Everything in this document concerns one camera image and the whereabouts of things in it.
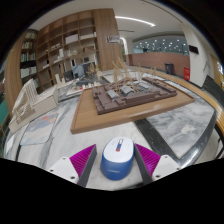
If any blue and white computer mouse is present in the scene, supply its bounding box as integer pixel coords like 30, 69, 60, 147
100, 136, 136, 181

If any wooden shelf unit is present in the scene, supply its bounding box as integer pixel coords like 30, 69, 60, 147
34, 8, 124, 94

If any bookshelf with books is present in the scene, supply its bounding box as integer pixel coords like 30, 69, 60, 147
3, 29, 40, 111

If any brown model on wooden board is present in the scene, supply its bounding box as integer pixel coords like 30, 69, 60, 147
69, 75, 196, 135

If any grey building model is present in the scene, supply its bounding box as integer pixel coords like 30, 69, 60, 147
71, 62, 96, 83

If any red box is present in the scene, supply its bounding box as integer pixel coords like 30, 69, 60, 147
183, 66, 191, 82

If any group of small ceiling lights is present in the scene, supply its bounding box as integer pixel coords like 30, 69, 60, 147
133, 35, 188, 53

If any grey printed mouse pad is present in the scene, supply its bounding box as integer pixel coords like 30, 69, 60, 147
19, 111, 60, 147

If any long ceiling light strip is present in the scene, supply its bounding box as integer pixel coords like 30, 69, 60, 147
114, 15, 157, 28

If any wall poster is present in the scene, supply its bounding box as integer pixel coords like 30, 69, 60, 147
105, 35, 121, 45

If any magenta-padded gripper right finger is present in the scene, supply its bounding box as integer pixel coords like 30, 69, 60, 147
134, 143, 182, 185

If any dark trash bin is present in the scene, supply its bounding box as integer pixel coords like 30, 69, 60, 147
164, 62, 175, 76

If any wooden reception counter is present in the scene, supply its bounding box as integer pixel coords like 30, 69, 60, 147
128, 51, 191, 80

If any black wall screen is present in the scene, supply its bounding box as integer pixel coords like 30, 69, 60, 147
188, 45, 200, 55

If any white architectural model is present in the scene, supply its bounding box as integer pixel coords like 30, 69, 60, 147
8, 78, 60, 135

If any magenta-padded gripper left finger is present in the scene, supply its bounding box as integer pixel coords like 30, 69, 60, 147
45, 143, 98, 188

